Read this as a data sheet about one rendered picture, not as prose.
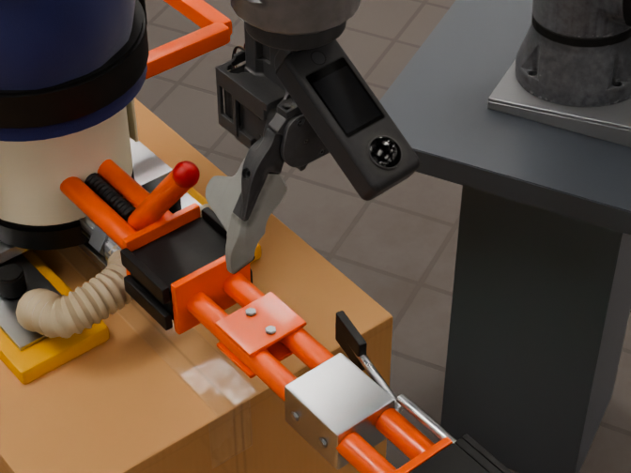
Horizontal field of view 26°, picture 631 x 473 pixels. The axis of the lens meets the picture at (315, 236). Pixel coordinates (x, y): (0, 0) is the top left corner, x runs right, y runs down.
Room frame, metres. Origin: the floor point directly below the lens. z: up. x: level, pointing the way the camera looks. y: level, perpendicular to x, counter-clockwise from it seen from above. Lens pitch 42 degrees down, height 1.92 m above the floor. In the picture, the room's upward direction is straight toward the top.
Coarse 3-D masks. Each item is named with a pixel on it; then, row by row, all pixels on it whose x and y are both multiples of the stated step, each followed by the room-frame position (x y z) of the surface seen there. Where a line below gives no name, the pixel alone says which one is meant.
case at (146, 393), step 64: (64, 256) 1.07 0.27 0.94; (320, 256) 1.07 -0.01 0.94; (128, 320) 0.97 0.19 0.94; (320, 320) 0.97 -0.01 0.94; (384, 320) 0.97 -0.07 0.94; (0, 384) 0.89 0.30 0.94; (64, 384) 0.89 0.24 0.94; (128, 384) 0.89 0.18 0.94; (192, 384) 0.89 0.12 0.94; (256, 384) 0.89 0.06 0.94; (0, 448) 0.81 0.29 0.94; (64, 448) 0.81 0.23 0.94; (128, 448) 0.81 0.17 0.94; (192, 448) 0.83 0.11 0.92; (256, 448) 0.87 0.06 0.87; (384, 448) 0.98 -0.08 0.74
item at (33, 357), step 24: (0, 264) 1.03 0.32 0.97; (24, 264) 1.03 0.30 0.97; (0, 288) 0.98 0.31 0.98; (24, 288) 0.99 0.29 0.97; (48, 288) 1.00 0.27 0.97; (0, 312) 0.96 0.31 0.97; (0, 336) 0.93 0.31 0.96; (24, 336) 0.93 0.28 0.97; (72, 336) 0.93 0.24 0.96; (96, 336) 0.94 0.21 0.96; (24, 360) 0.90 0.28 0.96; (48, 360) 0.90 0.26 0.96
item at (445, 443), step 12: (444, 444) 0.69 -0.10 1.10; (420, 456) 0.67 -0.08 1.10; (432, 456) 0.68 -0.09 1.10; (444, 456) 0.67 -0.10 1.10; (456, 456) 0.67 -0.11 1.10; (468, 456) 0.67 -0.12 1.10; (408, 468) 0.66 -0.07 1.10; (420, 468) 0.66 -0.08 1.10; (432, 468) 0.66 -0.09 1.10; (444, 468) 0.66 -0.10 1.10; (456, 468) 0.66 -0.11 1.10; (468, 468) 0.66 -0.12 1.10; (480, 468) 0.66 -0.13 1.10
